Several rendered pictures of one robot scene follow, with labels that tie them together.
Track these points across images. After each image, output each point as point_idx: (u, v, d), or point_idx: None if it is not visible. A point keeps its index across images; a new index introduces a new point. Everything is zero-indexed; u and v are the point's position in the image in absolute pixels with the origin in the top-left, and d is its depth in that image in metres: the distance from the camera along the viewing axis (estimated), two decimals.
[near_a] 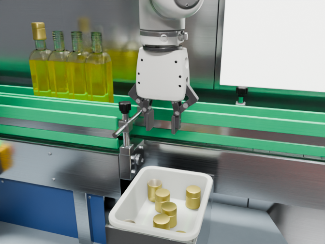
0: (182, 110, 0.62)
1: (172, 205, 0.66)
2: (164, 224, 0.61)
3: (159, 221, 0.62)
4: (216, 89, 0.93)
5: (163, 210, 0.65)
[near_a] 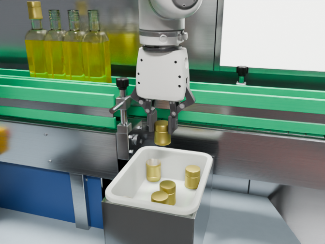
0: (178, 110, 0.62)
1: (171, 183, 0.65)
2: (162, 201, 0.59)
3: (157, 198, 0.60)
4: (216, 71, 0.91)
5: (161, 188, 0.64)
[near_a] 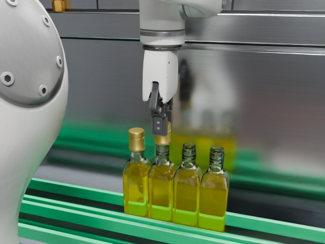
0: (170, 102, 0.67)
1: None
2: None
3: None
4: None
5: None
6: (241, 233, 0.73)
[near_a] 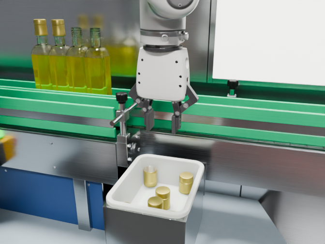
0: (182, 110, 0.62)
1: (166, 189, 0.71)
2: (157, 205, 0.66)
3: (153, 203, 0.66)
4: (209, 83, 0.98)
5: (157, 193, 0.70)
6: None
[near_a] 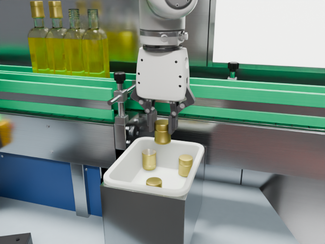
0: (178, 110, 0.62)
1: (166, 121, 0.65)
2: (156, 185, 0.64)
3: (151, 183, 0.65)
4: (210, 68, 0.96)
5: (156, 125, 0.64)
6: None
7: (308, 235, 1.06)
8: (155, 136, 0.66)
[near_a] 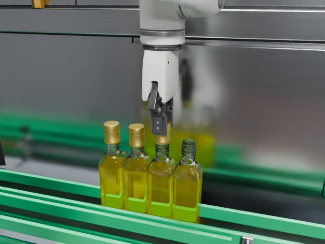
0: (171, 102, 0.67)
1: None
2: None
3: None
4: None
5: (168, 125, 0.64)
6: (216, 224, 0.74)
7: None
8: (164, 138, 0.65)
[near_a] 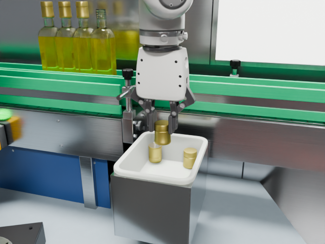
0: (178, 110, 0.62)
1: None
2: (165, 126, 0.64)
3: (160, 124, 0.64)
4: (212, 65, 1.00)
5: (84, 2, 0.88)
6: None
7: (307, 227, 1.10)
8: (82, 13, 0.88)
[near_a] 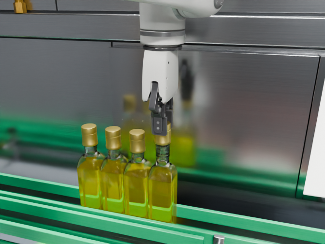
0: (170, 102, 0.67)
1: (136, 129, 0.68)
2: (169, 122, 0.66)
3: None
4: None
5: (142, 135, 0.67)
6: (192, 224, 0.76)
7: None
8: (139, 147, 0.67)
